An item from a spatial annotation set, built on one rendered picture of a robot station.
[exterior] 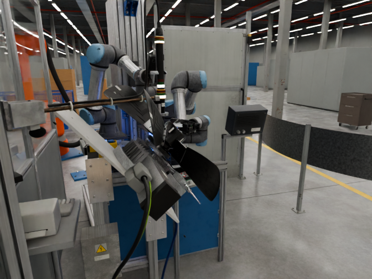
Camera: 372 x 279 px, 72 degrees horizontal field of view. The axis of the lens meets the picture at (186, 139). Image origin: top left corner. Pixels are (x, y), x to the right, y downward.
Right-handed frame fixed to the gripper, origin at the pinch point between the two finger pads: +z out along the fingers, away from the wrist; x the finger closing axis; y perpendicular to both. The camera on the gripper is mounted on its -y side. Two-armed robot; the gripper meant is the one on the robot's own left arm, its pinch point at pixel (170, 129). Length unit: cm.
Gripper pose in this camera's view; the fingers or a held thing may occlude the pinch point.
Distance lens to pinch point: 143.0
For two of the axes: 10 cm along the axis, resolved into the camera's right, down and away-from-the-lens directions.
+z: -5.8, 2.2, -7.9
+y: 8.1, 2.5, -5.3
